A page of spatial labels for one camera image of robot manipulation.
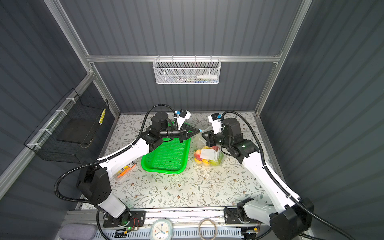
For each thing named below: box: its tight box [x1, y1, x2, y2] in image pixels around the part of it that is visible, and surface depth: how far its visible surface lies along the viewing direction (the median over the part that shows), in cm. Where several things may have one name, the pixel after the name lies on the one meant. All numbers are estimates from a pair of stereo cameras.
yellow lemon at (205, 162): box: [202, 159, 210, 166], surface depth 91 cm
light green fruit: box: [209, 159, 221, 167], surface depth 85 cm
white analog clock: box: [150, 219, 173, 240], surface depth 70 cm
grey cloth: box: [60, 224, 97, 240], surface depth 69 cm
